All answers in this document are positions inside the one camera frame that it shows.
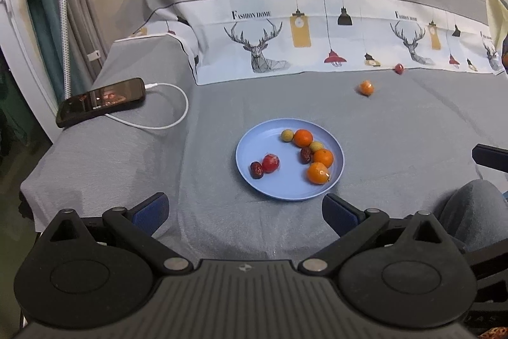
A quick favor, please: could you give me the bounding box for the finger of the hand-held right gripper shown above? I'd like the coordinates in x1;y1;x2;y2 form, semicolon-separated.
471;143;508;173

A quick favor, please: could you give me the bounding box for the person's grey trouser leg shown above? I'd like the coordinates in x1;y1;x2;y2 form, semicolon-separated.
431;179;508;254

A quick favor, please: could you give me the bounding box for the blue round plate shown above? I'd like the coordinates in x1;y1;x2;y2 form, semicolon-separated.
235;118;345;201

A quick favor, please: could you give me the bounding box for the black ribbed object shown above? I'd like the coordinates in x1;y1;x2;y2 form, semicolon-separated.
462;244;508;329

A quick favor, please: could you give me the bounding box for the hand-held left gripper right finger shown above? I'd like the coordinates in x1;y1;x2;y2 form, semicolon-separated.
297;193;455;278

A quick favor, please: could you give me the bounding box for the pale yellow cloth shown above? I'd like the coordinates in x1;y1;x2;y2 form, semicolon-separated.
481;0;508;46

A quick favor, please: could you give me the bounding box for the teal curtain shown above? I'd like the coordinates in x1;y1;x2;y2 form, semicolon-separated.
15;0;70;101

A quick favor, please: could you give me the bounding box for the black smartphone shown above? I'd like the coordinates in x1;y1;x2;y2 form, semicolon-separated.
56;77;147;129

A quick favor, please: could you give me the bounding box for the white charging cable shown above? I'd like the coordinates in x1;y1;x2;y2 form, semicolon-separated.
104;82;189;131

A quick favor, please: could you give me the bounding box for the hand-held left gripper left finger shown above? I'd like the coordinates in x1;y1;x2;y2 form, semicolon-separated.
37;193;195;278

